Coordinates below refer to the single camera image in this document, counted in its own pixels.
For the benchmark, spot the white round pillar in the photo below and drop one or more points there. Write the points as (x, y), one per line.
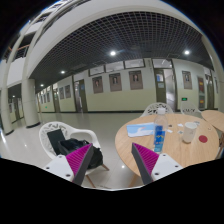
(29, 103)

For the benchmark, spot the red round coaster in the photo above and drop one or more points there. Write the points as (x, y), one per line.
(203, 138)

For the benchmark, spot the brown door left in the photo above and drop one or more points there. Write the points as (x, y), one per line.
(80, 97)

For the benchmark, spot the framed portrait poster far right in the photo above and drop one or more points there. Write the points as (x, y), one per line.
(187, 81)

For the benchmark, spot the framed portrait poster left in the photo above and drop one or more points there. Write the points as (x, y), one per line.
(97, 84)

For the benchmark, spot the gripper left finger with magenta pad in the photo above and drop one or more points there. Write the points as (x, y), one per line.
(73, 166)

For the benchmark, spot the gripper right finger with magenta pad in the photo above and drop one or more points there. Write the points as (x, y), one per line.
(153, 166)

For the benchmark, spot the framed portrait poster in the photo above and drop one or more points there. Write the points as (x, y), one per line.
(187, 81)
(115, 82)
(135, 80)
(97, 84)

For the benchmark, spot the open doorway right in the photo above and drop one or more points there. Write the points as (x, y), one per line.
(165, 86)

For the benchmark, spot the white paper cup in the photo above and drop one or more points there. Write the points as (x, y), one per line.
(189, 132)

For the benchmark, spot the white plastic chair far right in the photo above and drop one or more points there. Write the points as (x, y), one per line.
(189, 108)

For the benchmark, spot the white plastic chair behind table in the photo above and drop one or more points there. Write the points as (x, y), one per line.
(153, 109)

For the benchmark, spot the black backpack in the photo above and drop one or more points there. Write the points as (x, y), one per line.
(70, 145)

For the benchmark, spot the round wooden table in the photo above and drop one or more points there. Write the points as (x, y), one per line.
(215, 118)
(184, 153)

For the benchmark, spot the framed portrait poster middle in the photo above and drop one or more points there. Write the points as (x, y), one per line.
(115, 82)

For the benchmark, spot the black laptop on chair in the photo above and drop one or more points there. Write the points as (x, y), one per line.
(54, 137)

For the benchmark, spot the clear plastic water bottle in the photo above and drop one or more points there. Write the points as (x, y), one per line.
(160, 128)

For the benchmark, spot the white plastic chair left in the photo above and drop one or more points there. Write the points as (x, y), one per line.
(68, 133)

